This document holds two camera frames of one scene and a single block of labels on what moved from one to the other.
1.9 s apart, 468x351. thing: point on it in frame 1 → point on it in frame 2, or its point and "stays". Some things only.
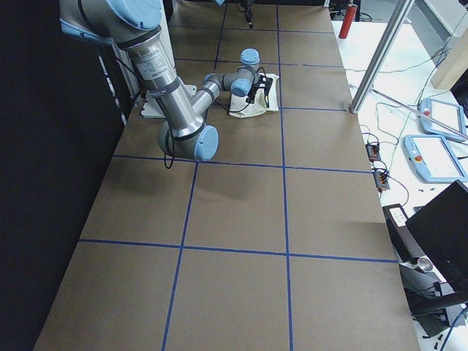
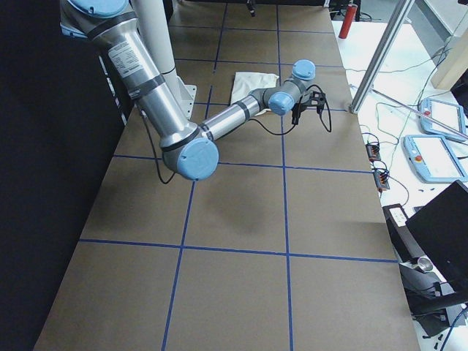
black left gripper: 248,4 → 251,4
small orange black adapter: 373,151 stays
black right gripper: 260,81 → 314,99
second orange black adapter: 381,180 stays
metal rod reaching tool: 417,112 stays
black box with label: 404,243 stays
